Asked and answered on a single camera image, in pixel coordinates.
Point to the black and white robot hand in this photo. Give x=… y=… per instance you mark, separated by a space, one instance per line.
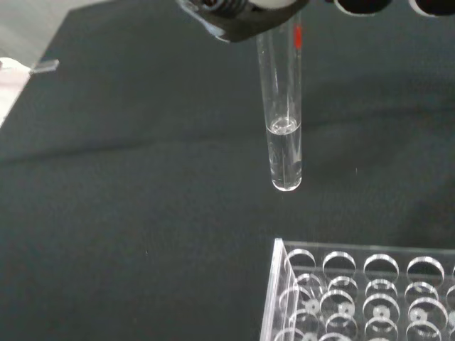
x=245 y=21

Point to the clear plastic test tube rack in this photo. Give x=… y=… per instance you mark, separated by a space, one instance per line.
x=355 y=295

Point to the black bench cloth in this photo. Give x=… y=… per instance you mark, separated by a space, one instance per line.
x=142 y=184

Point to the clear cloth clip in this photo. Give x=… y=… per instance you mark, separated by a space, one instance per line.
x=45 y=66

